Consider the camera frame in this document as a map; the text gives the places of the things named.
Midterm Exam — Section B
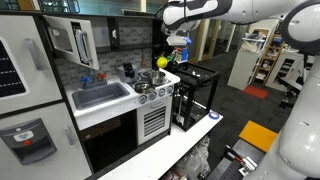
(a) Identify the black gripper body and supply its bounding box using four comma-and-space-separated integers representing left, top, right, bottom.
166, 44, 182, 57

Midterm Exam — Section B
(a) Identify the yellow toy fruit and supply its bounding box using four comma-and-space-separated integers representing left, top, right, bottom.
156, 56, 169, 69

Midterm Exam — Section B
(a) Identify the steel pot lid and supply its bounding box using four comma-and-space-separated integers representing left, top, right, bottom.
132, 81, 155, 95

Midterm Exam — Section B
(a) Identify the grey toy coffee maker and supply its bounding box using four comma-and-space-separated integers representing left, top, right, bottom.
116, 62, 139, 84

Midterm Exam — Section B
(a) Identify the blue tape roll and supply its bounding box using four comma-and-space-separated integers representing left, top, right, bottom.
208, 111, 221, 120

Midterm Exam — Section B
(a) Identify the plain white cabinet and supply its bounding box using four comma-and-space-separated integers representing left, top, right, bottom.
227, 48, 264, 91

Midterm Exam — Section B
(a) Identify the grey toy faucet spout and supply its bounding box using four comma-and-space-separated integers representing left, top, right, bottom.
87, 68, 98, 88

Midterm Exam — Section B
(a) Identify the grey toy sink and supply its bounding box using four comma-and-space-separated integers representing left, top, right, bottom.
71, 82, 131, 111

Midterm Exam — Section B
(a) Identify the white black toy kitchen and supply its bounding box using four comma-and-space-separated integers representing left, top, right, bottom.
0, 9, 182, 180

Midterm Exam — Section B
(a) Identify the white oven door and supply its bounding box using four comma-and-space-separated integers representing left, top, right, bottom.
136, 95, 174, 146

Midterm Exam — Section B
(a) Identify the red floor mat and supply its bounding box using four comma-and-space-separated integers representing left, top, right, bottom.
242, 84, 270, 100

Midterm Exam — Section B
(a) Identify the white microwave door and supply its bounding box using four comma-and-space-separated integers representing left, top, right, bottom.
43, 14, 100, 71

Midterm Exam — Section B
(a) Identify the wooden open shelf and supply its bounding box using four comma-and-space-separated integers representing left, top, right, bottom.
254, 33, 284, 84

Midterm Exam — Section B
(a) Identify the clear plastic bag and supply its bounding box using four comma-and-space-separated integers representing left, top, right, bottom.
173, 134, 212, 180

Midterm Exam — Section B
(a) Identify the white cabinet with openings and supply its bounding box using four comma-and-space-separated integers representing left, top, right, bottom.
264, 49, 316, 93

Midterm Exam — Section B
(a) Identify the yellow floor mat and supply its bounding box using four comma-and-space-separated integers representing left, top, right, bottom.
238, 120, 279, 153

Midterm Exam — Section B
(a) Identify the black bench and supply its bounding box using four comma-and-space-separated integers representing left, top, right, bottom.
276, 76, 303, 109

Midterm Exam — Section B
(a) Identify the dark robot mounting plate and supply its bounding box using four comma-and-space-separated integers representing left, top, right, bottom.
206, 139, 264, 180

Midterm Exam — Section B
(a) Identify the white fridge door with window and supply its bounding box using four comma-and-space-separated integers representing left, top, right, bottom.
0, 14, 64, 116

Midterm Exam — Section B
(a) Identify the white fridge door with dispenser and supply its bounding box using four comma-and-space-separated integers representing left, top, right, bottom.
0, 101, 93, 180

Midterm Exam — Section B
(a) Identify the steel pot with handles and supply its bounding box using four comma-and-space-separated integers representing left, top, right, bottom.
145, 69, 168, 86

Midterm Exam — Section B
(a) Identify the black metal frame rack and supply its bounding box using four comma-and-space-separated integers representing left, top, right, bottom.
171, 61, 222, 133

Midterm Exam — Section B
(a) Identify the red handled silver clamp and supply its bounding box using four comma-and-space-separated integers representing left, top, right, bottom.
224, 146, 258, 176

